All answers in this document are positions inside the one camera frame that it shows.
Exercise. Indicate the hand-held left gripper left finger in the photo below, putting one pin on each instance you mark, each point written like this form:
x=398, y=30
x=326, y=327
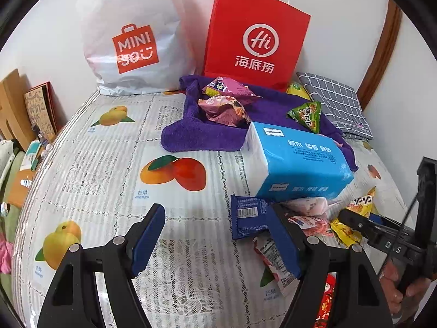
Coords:
x=146, y=239

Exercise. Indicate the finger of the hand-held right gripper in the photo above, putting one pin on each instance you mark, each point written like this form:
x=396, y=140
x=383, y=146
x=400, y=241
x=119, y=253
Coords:
x=377, y=218
x=356, y=223

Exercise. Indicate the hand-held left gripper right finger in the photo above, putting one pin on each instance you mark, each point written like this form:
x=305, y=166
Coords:
x=283, y=242

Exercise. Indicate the long pink snack packet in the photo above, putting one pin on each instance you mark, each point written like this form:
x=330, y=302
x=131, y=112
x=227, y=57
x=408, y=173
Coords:
x=269, y=259
x=309, y=206

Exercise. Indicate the pink red snack packet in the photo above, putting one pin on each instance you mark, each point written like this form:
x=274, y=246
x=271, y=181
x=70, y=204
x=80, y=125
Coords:
x=312, y=225

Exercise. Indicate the blue snack packet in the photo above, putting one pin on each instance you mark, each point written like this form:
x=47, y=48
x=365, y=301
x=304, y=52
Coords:
x=249, y=217

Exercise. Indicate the small red snack packet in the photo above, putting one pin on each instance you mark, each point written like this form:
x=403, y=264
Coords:
x=327, y=300

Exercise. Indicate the green triangular snack packet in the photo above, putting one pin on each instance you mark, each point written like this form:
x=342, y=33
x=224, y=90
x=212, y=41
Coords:
x=307, y=118

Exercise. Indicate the magenta snack packet yellow edge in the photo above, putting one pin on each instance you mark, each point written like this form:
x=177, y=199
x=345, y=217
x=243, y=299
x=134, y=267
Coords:
x=228, y=87

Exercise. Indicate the person's right hand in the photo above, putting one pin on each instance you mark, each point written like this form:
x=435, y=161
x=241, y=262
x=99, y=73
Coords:
x=414, y=293

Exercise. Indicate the fruit print tablecloth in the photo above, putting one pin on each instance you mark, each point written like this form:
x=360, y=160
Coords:
x=191, y=252

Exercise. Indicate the blue tissue pack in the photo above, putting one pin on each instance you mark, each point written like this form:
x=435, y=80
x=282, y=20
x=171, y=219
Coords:
x=304, y=167

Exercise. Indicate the purple towel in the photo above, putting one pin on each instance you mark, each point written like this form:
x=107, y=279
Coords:
x=201, y=136

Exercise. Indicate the grey checkered cloth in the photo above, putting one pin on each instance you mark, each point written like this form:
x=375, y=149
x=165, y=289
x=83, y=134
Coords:
x=341, y=106

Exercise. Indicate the orange flat item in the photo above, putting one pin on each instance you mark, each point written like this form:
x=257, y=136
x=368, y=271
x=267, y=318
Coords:
x=22, y=189

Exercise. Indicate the green cloth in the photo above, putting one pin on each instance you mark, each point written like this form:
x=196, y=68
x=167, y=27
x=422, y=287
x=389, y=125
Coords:
x=12, y=218

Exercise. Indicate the teal box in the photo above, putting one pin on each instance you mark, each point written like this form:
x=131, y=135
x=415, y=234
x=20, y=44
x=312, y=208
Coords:
x=31, y=155

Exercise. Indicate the pink cloth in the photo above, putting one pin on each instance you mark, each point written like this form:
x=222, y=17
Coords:
x=5, y=256

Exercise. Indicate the yellow green snack packet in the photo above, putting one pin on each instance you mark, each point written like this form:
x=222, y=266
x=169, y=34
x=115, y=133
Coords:
x=296, y=91

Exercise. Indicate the white floral cloth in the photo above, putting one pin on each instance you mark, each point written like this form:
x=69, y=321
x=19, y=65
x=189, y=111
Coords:
x=6, y=157

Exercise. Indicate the brown patterned book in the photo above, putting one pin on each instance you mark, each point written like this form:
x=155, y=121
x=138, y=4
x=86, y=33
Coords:
x=42, y=109

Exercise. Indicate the wooden headboard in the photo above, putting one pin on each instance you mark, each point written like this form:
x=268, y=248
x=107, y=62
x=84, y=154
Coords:
x=12, y=109

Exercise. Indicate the white plastic bag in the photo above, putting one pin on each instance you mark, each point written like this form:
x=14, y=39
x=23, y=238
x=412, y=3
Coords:
x=136, y=41

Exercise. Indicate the red paper bag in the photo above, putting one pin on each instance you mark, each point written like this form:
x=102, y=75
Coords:
x=256, y=41

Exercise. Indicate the brown wooden door frame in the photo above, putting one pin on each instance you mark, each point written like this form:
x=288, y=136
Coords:
x=382, y=51

